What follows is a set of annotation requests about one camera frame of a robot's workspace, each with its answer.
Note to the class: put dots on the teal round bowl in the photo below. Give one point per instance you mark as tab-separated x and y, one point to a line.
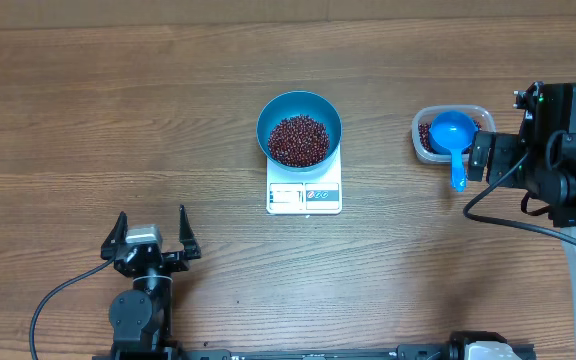
295	103

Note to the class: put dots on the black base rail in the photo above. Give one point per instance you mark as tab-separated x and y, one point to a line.
460	345

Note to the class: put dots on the red beans in container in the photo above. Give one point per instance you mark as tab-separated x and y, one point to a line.
424	136

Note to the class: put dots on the blue plastic measuring scoop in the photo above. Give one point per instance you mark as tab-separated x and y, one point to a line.
452	133

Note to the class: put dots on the red beans in bowl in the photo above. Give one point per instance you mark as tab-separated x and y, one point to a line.
299	141

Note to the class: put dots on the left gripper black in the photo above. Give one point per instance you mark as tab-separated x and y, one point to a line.
177	262

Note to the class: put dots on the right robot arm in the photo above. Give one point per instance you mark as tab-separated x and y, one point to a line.
540	159

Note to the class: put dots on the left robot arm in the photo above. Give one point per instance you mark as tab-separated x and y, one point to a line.
141	317

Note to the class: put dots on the clear plastic food container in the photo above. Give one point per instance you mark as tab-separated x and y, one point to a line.
480	116

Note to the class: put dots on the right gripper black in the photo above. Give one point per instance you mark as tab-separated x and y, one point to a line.
502	156

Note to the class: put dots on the white digital kitchen scale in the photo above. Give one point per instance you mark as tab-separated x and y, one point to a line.
305	192

